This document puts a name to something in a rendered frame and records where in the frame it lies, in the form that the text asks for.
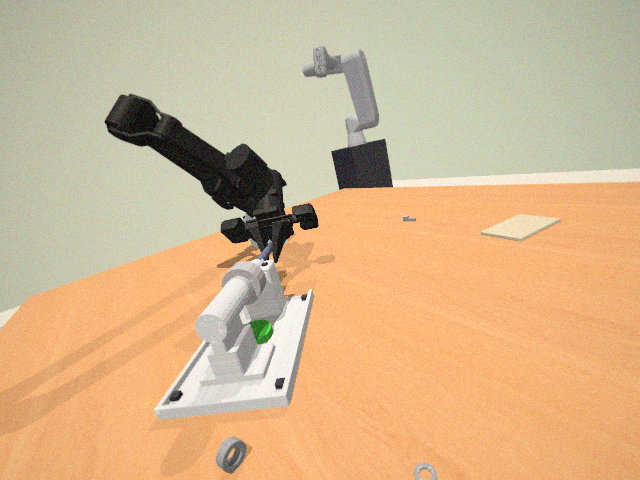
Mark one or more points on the green ring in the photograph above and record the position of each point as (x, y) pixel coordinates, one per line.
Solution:
(262, 330)

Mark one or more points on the beige flat rectangular plate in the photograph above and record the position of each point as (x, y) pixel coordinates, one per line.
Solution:
(520, 227)

